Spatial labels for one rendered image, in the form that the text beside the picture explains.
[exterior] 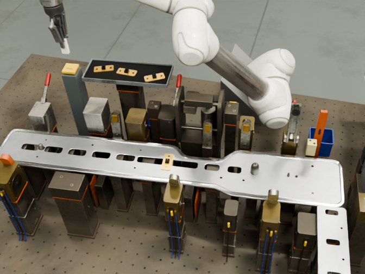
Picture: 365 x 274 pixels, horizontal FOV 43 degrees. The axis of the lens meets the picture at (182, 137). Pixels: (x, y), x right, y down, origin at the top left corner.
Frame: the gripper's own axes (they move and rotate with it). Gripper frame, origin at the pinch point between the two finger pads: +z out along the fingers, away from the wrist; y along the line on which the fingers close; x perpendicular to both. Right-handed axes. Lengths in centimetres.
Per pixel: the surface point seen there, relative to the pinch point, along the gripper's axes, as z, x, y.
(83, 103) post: 28.8, 3.4, 3.1
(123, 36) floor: 127, -46, -192
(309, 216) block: 29, 104, 49
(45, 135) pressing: 27.2, -5.0, 26.3
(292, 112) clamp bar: 7, 94, 21
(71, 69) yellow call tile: 11.2, 0.9, 0.9
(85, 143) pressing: 27.2, 13.0, 28.2
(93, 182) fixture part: 42, 17, 37
